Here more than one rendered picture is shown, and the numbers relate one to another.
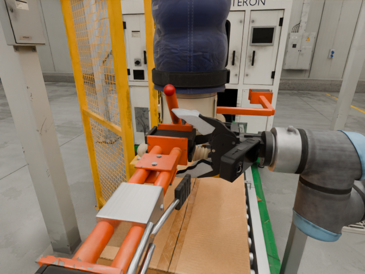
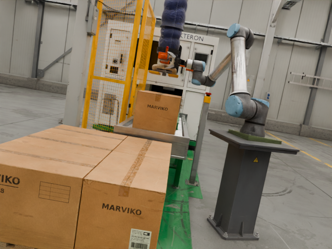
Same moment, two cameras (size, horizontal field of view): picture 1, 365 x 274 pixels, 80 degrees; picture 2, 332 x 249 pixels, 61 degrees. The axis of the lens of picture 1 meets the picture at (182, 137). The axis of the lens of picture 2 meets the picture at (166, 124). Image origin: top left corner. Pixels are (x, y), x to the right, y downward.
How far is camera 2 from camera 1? 2.28 m
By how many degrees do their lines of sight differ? 17
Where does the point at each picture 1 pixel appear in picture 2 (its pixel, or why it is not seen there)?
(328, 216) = (197, 76)
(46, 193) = (72, 110)
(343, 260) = not seen: hidden behind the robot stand
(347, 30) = (279, 78)
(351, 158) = (201, 64)
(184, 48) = (169, 41)
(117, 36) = (135, 37)
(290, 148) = (190, 61)
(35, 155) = (74, 87)
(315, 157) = (194, 63)
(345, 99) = not seen: hidden behind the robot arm
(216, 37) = (177, 41)
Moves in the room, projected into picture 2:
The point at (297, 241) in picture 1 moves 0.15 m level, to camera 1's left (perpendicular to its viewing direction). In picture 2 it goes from (201, 130) to (187, 128)
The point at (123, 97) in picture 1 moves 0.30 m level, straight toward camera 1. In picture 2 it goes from (131, 63) to (139, 63)
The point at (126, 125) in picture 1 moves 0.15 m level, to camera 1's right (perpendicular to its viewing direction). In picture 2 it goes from (129, 77) to (142, 79)
